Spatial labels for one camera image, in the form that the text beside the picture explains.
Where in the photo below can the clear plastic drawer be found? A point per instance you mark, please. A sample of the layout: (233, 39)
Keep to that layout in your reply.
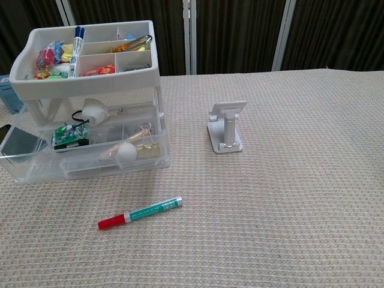
(39, 168)

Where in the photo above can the white drawer organizer box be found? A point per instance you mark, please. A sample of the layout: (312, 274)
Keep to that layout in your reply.
(90, 85)

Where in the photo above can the blue cardboard box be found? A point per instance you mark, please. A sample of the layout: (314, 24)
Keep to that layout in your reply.
(10, 96)

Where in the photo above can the white phone stand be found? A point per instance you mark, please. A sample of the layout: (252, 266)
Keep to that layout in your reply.
(229, 132)

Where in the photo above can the gold binder clip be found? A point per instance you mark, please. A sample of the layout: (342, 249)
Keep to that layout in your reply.
(148, 151)

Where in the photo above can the wooden stick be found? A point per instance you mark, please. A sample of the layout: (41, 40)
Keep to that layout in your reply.
(132, 138)

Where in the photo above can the white ping pong ball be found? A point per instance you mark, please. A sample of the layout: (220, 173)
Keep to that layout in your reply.
(127, 153)

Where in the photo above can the small white die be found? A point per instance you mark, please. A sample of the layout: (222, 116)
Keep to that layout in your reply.
(120, 111)

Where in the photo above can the beige woven tablecloth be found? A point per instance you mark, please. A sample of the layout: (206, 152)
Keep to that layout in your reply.
(255, 195)

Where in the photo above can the red-capped green marker pen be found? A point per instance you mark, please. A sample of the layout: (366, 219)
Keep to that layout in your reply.
(144, 212)

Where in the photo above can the black clip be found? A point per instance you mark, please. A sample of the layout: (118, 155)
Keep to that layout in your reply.
(136, 67)

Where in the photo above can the black folding screen panel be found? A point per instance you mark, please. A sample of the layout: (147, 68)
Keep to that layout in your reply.
(237, 33)
(339, 30)
(27, 18)
(129, 10)

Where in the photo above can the blue paper packet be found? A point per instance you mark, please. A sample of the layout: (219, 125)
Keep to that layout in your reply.
(130, 37)

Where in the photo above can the blue-capped whiteboard marker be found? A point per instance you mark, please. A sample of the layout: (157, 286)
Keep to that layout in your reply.
(76, 51)

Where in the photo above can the yellow candy packet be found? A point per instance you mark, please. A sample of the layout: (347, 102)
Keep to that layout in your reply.
(67, 52)

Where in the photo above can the green and red snack packet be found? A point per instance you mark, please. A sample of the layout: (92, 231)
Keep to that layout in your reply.
(48, 75)

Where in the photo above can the pink candy packet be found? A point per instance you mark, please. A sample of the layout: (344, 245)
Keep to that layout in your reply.
(46, 58)

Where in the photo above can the black smartphone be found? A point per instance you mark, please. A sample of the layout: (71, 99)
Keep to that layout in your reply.
(21, 141)

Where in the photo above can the grey aluminium screen post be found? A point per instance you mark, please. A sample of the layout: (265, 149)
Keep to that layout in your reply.
(189, 36)
(68, 12)
(283, 33)

